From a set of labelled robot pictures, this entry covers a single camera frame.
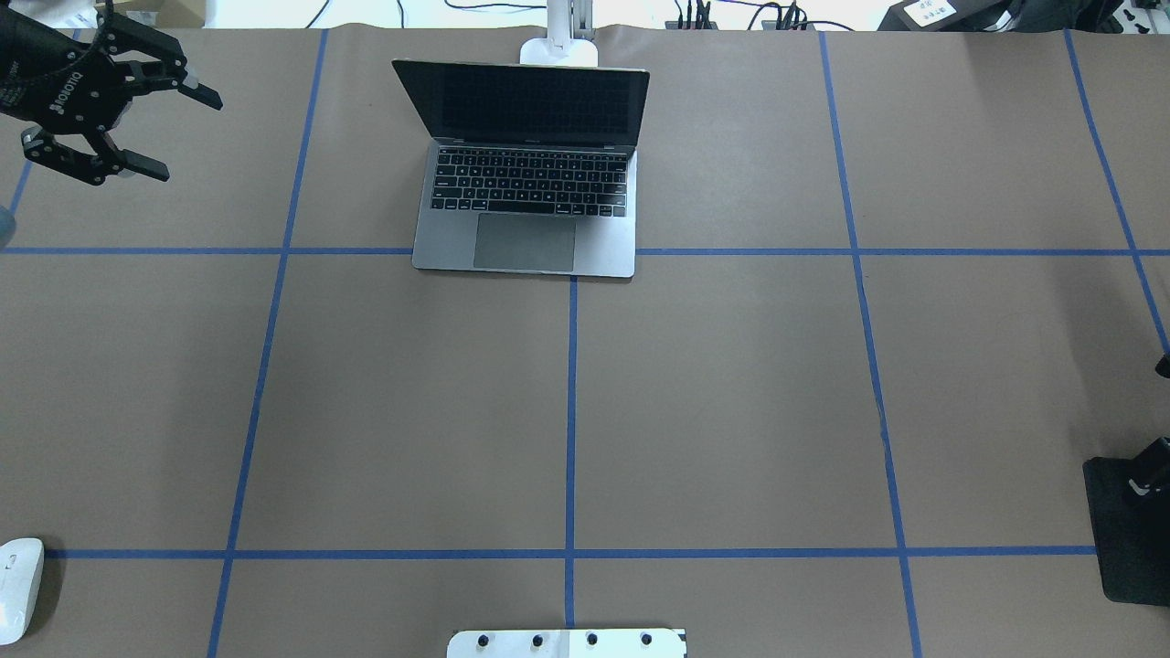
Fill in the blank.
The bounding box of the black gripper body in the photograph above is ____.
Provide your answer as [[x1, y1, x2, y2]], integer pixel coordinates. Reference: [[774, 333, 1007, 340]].
[[4, 1, 188, 155]]

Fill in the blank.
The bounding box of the black mouse pad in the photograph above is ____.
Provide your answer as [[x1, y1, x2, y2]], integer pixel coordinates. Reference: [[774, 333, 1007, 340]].
[[1082, 457, 1169, 608]]

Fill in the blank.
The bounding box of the silver laptop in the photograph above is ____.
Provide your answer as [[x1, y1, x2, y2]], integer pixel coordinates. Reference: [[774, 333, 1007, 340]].
[[393, 59, 651, 279]]

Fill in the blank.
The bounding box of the white computer mouse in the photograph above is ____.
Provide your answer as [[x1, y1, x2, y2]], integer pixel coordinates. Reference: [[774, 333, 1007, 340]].
[[1, 537, 44, 646]]

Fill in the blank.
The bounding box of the cardboard box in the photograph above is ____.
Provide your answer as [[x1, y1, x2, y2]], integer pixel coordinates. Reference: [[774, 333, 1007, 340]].
[[112, 0, 207, 28]]

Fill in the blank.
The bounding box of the white camera pole base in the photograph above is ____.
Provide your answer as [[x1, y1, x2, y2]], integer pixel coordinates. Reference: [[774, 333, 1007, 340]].
[[445, 628, 688, 657]]

